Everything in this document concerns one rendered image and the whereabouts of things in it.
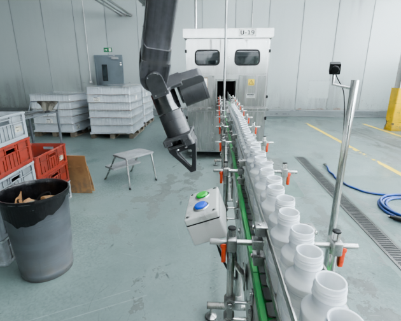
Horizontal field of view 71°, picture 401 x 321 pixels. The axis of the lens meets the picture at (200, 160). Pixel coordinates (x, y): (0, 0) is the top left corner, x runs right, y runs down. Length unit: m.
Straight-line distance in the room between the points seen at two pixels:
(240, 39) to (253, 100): 0.96
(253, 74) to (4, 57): 9.93
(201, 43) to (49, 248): 3.64
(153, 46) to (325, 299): 0.49
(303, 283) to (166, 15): 0.49
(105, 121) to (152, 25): 6.31
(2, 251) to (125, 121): 4.59
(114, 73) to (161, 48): 10.29
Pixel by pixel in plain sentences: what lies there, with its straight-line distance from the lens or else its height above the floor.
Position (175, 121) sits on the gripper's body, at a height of 1.30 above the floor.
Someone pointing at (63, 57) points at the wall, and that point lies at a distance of 11.64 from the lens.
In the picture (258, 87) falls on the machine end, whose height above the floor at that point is 1.22.
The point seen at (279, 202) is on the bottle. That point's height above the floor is 1.16.
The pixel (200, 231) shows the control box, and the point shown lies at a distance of 0.64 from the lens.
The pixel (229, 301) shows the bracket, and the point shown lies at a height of 0.94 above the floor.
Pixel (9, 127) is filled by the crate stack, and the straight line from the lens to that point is 2.68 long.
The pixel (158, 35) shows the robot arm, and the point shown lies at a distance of 0.57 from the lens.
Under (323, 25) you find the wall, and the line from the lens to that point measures 10.91.
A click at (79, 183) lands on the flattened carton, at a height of 0.14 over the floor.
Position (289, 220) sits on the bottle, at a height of 1.16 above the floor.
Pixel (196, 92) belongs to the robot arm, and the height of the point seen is 1.37.
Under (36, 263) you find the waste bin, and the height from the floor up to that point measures 0.17.
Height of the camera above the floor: 1.40
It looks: 17 degrees down
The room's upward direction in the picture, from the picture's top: straight up
